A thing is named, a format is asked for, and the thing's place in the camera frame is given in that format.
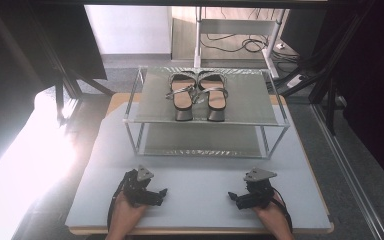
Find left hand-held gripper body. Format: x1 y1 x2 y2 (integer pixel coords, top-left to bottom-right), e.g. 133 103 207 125
122 164 161 207

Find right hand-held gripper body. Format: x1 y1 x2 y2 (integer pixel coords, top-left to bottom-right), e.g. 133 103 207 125
237 166 278 210

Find grey two-tier shoe rack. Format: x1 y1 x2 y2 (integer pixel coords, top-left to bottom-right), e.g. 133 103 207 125
123 65 291 160

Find silver strap heeled sandal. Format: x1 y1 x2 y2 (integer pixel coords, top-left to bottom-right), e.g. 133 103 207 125
193 70 230 123
165 70 198 122

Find person's right hand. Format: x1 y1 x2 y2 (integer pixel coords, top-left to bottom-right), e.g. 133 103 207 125
251 194 290 232

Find person's left hand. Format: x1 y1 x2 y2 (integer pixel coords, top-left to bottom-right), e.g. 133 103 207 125
110 192 148 232

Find grey table mat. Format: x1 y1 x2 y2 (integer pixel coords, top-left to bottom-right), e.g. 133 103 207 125
64 99 334 232

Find white power strip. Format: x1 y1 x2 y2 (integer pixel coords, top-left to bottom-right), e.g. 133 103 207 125
285 74 308 90

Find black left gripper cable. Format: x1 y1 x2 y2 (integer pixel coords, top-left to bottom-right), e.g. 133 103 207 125
106 171 131 232

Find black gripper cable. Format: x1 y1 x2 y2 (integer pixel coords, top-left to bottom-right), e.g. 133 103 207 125
106 171 131 232
271 186 294 234

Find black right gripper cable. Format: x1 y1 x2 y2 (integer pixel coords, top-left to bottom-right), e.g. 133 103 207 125
271 186 294 234

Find aluminium floor rail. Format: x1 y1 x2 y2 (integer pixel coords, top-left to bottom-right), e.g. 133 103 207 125
312 103 384 240

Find black metal frame stand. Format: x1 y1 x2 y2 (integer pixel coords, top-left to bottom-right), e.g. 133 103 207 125
273 0 378 136
29 0 116 125

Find black floor cables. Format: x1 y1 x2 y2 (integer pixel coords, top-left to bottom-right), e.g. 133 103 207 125
201 8 302 65

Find white metal desk frame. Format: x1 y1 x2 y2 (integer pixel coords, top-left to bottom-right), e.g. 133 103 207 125
193 6 286 80

